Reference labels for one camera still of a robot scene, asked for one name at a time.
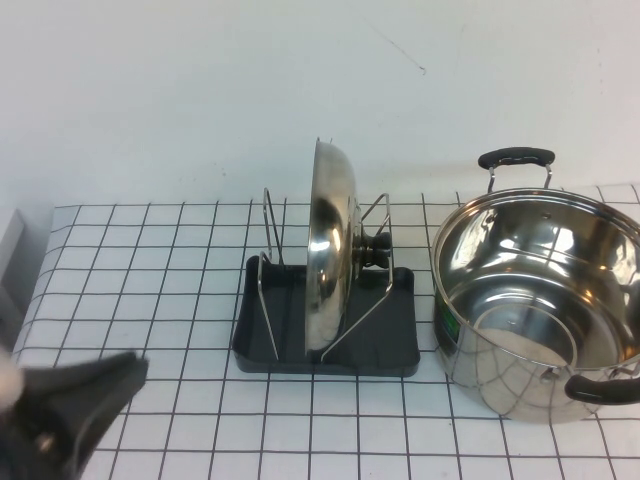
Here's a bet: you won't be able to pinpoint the black wire pot lid rack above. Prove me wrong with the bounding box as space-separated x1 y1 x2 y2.
232 187 421 376

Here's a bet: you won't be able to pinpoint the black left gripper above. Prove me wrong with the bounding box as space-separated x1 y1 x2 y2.
0 350 152 480

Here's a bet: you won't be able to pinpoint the white grid-pattern tablecloth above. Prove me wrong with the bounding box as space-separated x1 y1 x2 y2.
9 184 640 480

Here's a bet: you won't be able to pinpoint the stainless steel lid black knob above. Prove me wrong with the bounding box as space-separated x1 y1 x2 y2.
305 135 394 364

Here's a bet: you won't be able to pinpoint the stainless steel pot black handles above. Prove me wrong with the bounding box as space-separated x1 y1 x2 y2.
430 145 640 425

